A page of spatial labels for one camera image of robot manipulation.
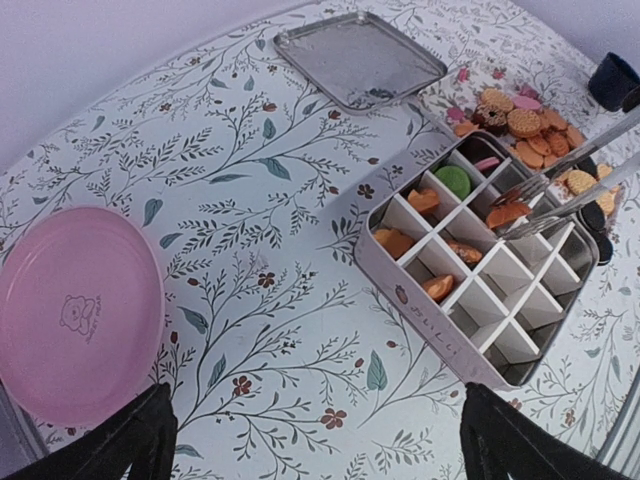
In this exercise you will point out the green round cookie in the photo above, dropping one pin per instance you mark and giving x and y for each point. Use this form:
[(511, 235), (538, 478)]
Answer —
[(455, 179)]

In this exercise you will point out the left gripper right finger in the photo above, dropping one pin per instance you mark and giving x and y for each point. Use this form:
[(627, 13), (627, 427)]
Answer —
[(499, 442)]

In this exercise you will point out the dark blue mug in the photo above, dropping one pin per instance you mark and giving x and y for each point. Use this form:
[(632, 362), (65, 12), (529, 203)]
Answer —
[(613, 80)]

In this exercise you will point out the pink round cookie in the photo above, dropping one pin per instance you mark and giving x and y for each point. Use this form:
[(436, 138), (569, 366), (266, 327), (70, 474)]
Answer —
[(487, 163)]

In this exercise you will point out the silver metal tray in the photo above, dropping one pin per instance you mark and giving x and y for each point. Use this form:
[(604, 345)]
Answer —
[(359, 61)]

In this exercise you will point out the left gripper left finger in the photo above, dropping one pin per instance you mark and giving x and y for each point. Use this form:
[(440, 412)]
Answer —
[(137, 442)]

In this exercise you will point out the floral tablecloth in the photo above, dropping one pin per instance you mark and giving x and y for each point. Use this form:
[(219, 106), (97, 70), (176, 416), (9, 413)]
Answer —
[(251, 186)]

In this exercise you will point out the orange swirl cookie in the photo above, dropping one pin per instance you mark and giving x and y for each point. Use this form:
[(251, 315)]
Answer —
[(394, 242)]

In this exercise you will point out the black sandwich cookie left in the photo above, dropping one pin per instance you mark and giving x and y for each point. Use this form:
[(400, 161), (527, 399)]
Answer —
[(593, 217)]

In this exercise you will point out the floral cookie tray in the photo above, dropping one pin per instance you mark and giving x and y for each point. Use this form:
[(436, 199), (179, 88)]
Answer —
[(548, 147)]

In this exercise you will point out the chocolate sprinkle donut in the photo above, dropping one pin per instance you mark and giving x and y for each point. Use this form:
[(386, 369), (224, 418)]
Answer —
[(490, 118)]

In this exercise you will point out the pink sandwich cookie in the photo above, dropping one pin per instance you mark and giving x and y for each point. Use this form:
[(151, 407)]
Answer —
[(524, 102)]

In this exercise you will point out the black sandwich cookie right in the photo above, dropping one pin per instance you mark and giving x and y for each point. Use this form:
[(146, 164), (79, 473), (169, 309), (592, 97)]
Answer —
[(605, 249)]

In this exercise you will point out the black sandwich cookie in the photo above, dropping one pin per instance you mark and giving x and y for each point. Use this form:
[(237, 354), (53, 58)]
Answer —
[(605, 249), (593, 217)]

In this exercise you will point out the pink plate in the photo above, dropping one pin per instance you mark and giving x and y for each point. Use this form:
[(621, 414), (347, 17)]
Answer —
[(82, 310)]

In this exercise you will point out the pink divided cookie tin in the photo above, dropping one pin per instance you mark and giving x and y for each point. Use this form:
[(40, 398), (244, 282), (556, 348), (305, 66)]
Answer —
[(489, 307)]

